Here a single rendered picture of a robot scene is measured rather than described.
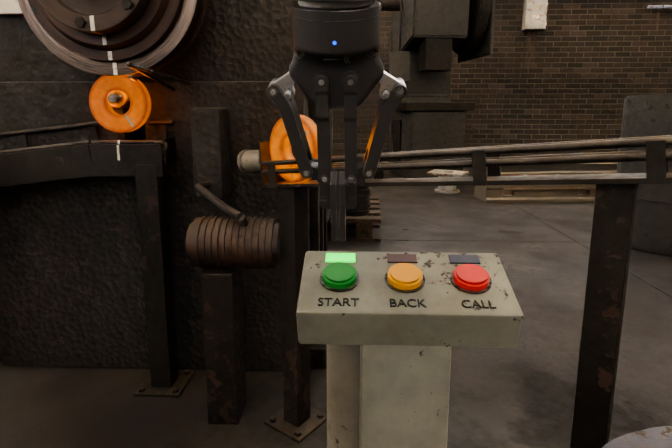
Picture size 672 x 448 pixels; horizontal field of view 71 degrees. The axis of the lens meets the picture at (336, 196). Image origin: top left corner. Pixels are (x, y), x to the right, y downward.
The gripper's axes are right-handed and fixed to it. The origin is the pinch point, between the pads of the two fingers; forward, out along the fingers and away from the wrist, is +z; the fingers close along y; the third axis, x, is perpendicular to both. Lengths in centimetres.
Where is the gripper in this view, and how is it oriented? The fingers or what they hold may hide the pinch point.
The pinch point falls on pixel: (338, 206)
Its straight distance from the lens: 49.7
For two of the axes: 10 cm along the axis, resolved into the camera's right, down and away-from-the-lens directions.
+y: -10.0, -0.1, 0.4
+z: 0.1, 8.6, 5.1
